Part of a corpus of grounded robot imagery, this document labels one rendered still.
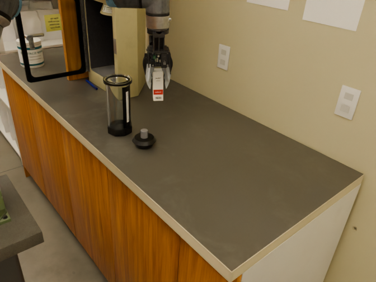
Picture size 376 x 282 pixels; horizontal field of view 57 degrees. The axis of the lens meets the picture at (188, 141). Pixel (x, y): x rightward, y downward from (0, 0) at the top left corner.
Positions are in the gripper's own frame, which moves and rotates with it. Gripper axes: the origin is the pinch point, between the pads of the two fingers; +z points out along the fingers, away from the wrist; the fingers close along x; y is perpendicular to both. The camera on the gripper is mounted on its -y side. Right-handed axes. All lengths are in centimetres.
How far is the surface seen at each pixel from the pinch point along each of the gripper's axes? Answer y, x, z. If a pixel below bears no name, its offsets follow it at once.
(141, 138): 2.6, -6.4, 20.5
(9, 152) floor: -147, -115, 117
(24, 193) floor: -91, -90, 117
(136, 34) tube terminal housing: -46.9, -6.5, -6.0
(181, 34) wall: -70, 18, 0
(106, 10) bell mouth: -53, -20, -15
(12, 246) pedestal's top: 49, -41, 24
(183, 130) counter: -9.4, 11.4, 24.7
